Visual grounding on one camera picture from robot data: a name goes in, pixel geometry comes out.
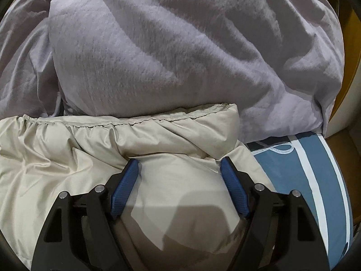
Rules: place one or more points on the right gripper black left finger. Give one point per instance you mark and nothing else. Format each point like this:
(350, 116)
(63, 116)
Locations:
(78, 233)

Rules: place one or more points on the blue white-striped bed sheet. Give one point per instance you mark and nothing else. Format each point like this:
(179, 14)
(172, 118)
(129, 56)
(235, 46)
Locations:
(305, 162)

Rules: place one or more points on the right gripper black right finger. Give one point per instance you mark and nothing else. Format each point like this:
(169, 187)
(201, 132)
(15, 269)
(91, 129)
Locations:
(280, 233)

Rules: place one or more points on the beige puffer jacket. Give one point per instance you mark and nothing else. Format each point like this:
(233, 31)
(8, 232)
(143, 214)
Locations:
(179, 216)

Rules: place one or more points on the lavender pillow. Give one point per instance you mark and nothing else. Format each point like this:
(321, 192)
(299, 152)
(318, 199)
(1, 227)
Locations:
(279, 61)

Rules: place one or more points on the lavender crumpled duvet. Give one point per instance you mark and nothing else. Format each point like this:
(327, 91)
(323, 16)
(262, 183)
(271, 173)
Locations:
(29, 84)

